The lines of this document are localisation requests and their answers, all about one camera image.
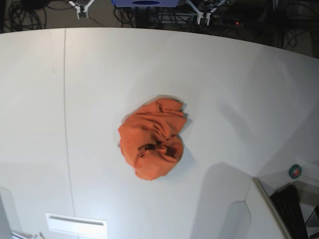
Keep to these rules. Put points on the orange t-shirt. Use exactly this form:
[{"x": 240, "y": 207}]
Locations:
[{"x": 149, "y": 138}]

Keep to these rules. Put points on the blue box with oval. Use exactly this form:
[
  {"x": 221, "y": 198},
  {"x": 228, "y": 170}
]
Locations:
[{"x": 141, "y": 3}]

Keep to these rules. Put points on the green tape roll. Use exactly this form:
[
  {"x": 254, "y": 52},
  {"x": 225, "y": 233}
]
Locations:
[{"x": 295, "y": 171}]

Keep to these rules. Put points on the black keyboard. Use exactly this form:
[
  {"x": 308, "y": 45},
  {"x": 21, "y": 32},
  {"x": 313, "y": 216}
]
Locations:
[{"x": 287, "y": 203}]

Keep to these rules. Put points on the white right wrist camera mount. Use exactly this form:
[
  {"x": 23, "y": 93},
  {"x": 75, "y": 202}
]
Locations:
[{"x": 82, "y": 7}]

